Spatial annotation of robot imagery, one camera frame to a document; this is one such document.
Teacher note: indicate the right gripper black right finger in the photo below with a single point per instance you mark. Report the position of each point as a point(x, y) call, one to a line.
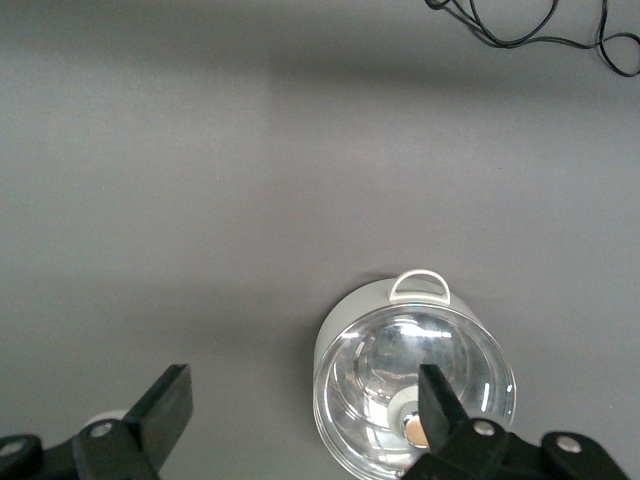
point(440, 420)

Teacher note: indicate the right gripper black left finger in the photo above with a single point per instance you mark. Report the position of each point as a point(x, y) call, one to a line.
point(160, 420)

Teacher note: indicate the grey cooking pot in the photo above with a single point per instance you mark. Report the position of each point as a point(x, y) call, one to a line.
point(350, 310)

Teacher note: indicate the dark grey table mat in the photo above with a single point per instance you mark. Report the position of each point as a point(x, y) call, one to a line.
point(150, 200)

